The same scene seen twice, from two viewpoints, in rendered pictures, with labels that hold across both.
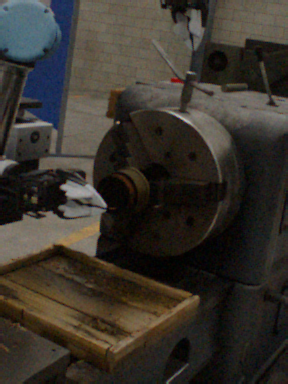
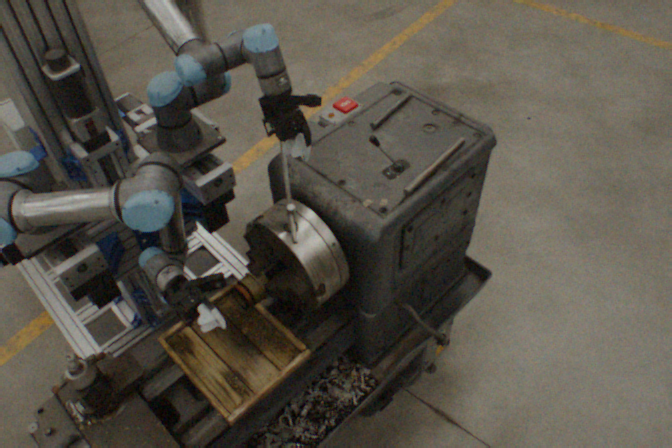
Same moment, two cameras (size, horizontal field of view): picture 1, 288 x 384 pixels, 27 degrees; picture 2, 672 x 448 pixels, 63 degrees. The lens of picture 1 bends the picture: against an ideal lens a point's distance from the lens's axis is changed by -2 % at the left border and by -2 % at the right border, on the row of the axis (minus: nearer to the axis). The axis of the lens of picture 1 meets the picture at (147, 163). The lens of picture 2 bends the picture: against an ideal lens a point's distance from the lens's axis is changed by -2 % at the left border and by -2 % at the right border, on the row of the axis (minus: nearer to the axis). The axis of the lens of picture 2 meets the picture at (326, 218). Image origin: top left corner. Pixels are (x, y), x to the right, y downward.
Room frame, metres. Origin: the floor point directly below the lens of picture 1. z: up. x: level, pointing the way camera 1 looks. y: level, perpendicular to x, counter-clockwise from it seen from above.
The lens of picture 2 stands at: (0.38, -0.46, 2.36)
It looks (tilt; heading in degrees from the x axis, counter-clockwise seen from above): 48 degrees down; 19
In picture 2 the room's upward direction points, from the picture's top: 4 degrees counter-clockwise
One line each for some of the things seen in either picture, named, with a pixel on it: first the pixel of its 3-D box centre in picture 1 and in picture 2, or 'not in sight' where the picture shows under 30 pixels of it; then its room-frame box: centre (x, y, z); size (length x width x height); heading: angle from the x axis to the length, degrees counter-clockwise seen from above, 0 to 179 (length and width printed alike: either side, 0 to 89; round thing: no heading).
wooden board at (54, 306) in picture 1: (80, 297); (233, 347); (1.07, 0.09, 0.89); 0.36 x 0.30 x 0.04; 60
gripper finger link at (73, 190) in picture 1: (79, 195); (208, 318); (1.04, 0.11, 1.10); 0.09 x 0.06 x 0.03; 60
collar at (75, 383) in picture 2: not in sight; (78, 372); (0.79, 0.34, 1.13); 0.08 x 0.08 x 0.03
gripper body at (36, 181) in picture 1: (33, 189); (186, 298); (1.09, 0.20, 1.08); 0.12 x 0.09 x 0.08; 60
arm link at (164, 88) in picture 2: not in sight; (170, 97); (1.63, 0.46, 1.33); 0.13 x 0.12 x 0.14; 141
